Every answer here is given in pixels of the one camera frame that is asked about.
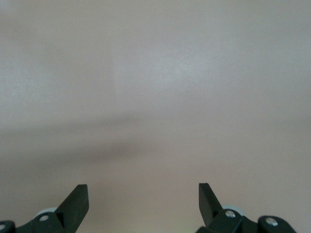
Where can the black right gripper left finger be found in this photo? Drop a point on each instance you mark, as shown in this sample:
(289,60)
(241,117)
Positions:
(73,208)

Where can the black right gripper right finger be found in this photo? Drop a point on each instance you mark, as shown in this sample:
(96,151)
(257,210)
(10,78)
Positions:
(211,206)

